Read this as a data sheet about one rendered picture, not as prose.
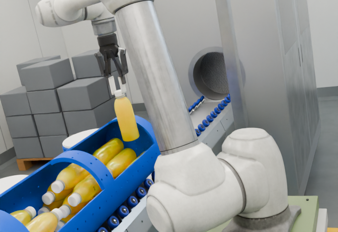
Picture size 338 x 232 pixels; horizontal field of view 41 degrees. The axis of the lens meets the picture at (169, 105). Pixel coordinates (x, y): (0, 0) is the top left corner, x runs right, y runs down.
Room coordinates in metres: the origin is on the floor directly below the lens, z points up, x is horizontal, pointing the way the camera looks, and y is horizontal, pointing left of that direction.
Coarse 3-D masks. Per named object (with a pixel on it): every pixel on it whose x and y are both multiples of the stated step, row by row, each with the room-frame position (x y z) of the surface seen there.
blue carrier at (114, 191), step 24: (144, 120) 1.82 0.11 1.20; (96, 144) 1.85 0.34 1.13; (144, 144) 1.84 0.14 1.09; (48, 168) 1.52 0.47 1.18; (96, 168) 1.42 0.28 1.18; (144, 168) 1.64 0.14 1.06; (24, 192) 1.43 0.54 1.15; (120, 192) 1.47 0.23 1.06; (0, 216) 1.10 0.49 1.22; (96, 216) 1.32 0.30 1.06
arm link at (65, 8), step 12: (48, 0) 1.62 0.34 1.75; (60, 0) 1.59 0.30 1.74; (72, 0) 1.53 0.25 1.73; (84, 0) 1.51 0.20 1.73; (96, 0) 1.50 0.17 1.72; (36, 12) 1.64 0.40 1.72; (48, 12) 1.60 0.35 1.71; (60, 12) 1.59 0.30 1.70; (72, 12) 1.58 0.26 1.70; (84, 12) 1.67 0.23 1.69; (48, 24) 1.62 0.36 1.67; (60, 24) 1.63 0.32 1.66
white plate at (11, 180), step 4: (12, 176) 1.93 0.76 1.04; (16, 176) 1.92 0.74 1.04; (20, 176) 1.91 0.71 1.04; (24, 176) 1.90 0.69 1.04; (0, 180) 1.90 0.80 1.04; (4, 180) 1.89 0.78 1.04; (8, 180) 1.88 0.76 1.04; (12, 180) 1.87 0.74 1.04; (16, 180) 1.86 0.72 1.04; (20, 180) 1.85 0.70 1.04; (0, 184) 1.85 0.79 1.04; (4, 184) 1.84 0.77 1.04; (8, 184) 1.83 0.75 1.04; (12, 184) 1.82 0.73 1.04; (0, 188) 1.80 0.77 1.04; (4, 188) 1.79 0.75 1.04; (8, 188) 1.79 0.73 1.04; (0, 192) 1.76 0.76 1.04
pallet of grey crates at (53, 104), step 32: (32, 64) 5.32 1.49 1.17; (64, 64) 4.97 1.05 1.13; (96, 64) 4.97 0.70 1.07; (0, 96) 5.04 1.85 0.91; (32, 96) 4.86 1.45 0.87; (64, 96) 4.69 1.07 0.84; (96, 96) 4.68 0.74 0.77; (32, 128) 4.90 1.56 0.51; (64, 128) 4.74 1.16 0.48; (96, 128) 4.58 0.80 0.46; (32, 160) 4.95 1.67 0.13
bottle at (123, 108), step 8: (120, 96) 1.73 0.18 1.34; (120, 104) 1.72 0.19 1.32; (128, 104) 1.73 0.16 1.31; (120, 112) 1.72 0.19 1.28; (128, 112) 1.72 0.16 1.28; (120, 120) 1.72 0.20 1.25; (128, 120) 1.72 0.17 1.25; (120, 128) 1.74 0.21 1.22; (128, 128) 1.72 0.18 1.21; (136, 128) 1.74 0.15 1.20; (128, 136) 1.72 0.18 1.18; (136, 136) 1.73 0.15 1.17
